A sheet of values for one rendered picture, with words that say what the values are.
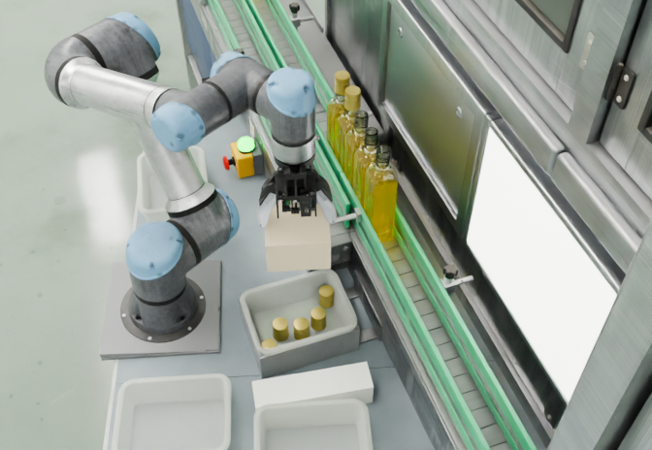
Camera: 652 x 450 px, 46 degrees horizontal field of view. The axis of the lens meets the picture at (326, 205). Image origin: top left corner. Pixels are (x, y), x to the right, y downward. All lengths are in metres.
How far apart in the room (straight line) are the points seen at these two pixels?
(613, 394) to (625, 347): 0.05
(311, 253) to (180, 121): 0.39
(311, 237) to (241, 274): 0.46
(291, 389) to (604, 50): 0.90
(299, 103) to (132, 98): 0.28
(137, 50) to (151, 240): 0.38
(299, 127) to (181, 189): 0.48
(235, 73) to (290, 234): 0.33
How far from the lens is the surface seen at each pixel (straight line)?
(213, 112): 1.23
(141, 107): 1.30
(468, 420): 1.43
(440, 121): 1.60
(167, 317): 1.73
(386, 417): 1.65
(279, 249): 1.43
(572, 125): 1.23
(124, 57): 1.57
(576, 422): 0.63
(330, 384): 1.61
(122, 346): 1.76
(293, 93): 1.21
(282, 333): 1.70
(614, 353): 0.55
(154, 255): 1.61
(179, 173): 1.65
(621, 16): 1.10
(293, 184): 1.35
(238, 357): 1.73
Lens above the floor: 2.20
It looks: 47 degrees down
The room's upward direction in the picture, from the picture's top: straight up
